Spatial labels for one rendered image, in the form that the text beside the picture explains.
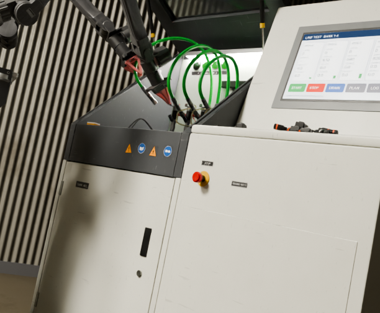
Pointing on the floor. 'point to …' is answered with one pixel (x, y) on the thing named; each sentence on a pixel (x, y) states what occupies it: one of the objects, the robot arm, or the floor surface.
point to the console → (289, 202)
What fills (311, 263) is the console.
